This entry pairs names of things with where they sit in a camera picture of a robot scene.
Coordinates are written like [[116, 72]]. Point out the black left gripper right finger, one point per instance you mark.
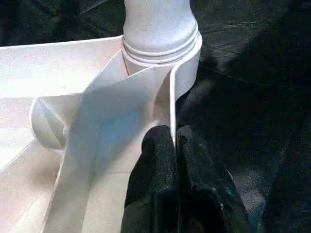
[[206, 194]]

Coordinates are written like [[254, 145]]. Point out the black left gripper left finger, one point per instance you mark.
[[155, 184]]

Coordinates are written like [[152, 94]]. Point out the white plastic table leg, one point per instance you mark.
[[160, 29]]

